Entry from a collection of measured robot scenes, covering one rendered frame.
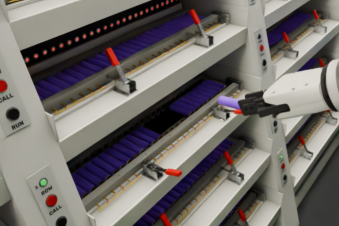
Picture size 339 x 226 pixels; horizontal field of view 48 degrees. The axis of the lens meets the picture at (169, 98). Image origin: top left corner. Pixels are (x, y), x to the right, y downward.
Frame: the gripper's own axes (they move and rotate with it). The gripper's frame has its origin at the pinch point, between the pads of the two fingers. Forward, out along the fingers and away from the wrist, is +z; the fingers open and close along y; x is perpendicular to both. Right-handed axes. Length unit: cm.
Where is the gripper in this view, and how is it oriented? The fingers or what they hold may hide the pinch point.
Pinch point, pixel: (253, 103)
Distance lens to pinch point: 71.6
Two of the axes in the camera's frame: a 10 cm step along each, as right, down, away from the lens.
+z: -6.6, 1.7, 7.3
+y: -6.2, 4.3, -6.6
